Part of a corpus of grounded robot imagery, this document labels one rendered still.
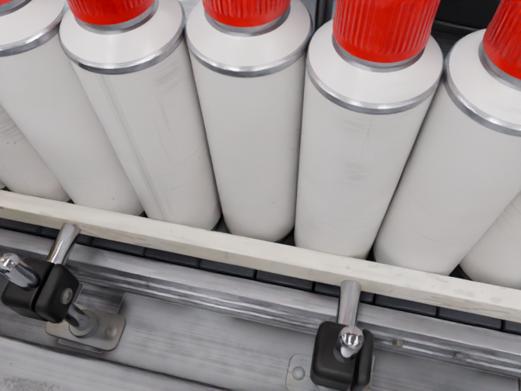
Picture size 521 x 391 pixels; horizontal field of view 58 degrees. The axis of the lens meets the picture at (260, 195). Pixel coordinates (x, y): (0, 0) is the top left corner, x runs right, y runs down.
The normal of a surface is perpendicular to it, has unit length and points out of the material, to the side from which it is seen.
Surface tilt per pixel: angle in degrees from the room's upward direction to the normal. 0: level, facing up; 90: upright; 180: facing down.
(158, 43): 45
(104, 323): 0
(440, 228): 90
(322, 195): 90
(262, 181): 90
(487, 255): 90
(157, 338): 0
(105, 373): 0
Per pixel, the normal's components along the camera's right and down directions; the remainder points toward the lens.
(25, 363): -0.03, -0.51
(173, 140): 0.53, 0.72
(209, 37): -0.49, 0.03
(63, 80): 0.74, 0.57
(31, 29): 0.43, 0.09
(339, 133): -0.49, 0.76
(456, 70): -0.73, -0.36
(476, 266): -0.80, 0.53
